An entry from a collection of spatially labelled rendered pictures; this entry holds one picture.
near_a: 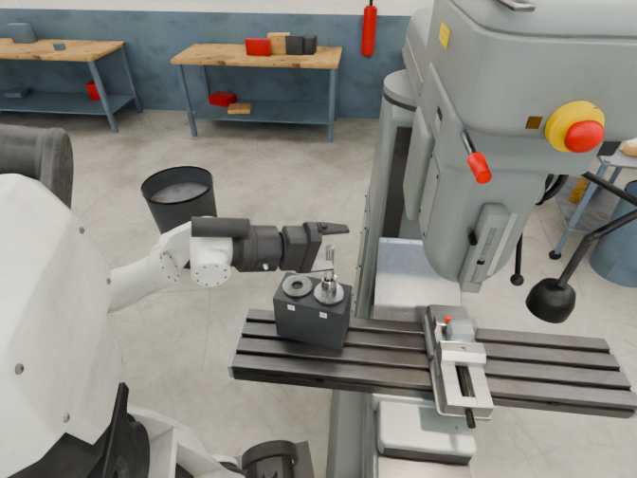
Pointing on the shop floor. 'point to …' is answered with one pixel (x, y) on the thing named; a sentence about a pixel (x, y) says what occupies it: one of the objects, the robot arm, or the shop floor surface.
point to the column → (386, 188)
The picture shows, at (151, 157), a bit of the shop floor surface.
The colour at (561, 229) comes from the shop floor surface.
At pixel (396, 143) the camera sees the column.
